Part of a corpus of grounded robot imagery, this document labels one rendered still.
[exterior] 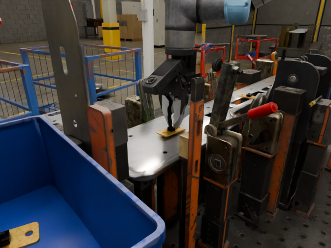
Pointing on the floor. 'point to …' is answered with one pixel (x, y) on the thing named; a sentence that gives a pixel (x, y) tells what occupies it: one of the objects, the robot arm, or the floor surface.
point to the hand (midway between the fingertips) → (171, 124)
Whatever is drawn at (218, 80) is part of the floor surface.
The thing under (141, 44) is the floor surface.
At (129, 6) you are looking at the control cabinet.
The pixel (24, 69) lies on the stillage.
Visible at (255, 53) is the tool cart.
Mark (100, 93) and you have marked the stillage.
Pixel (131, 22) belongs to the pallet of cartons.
